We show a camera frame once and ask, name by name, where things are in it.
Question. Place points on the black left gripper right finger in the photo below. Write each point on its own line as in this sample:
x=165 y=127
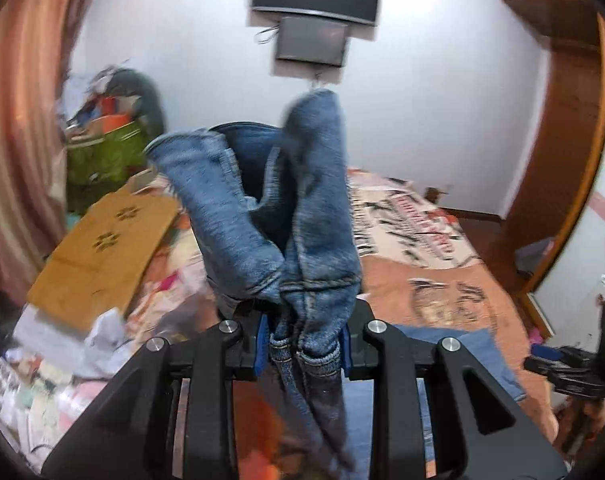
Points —
x=479 y=431

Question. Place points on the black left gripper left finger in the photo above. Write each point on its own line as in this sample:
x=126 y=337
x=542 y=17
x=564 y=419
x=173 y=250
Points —
x=167 y=396

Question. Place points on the blue denim jeans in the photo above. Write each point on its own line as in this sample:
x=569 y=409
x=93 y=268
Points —
x=271 y=211

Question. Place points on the white crumpled cloth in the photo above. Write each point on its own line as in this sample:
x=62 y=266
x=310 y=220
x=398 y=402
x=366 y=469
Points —
x=97 y=355

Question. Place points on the bamboo lap desk tray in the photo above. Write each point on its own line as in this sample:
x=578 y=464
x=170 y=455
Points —
x=99 y=264

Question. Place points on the newspaper print bed cover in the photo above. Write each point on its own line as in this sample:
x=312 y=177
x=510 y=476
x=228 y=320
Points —
x=419 y=270

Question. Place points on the green leaf pattern bag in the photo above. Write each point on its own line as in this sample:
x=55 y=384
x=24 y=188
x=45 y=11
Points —
x=98 y=165

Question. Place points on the dark grey stuffed cushion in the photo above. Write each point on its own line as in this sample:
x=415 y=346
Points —
x=128 y=83

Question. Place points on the brown wooden door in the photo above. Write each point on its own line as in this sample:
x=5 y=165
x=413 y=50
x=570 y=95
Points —
x=570 y=136

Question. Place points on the striped pink curtain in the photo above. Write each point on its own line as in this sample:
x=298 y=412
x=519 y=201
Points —
x=36 y=40

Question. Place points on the small grey wall monitor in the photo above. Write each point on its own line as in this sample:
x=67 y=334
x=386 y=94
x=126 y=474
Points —
x=311 y=40

